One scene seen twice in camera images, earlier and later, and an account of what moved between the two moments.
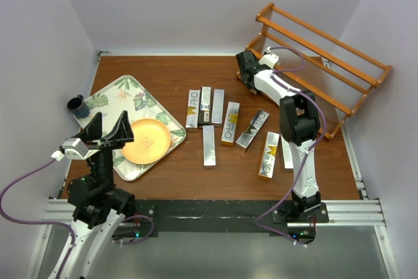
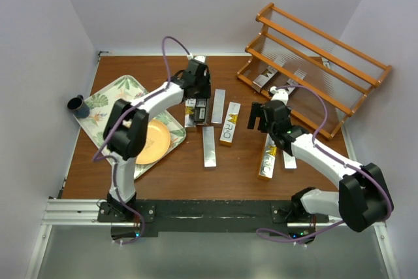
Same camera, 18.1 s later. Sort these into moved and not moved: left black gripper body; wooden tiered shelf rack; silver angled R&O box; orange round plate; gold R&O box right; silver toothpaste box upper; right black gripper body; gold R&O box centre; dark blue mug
Moved: left black gripper body; silver angled R&O box; right black gripper body
Not moved: orange round plate; silver toothpaste box upper; gold R&O box centre; dark blue mug; wooden tiered shelf rack; gold R&O box right
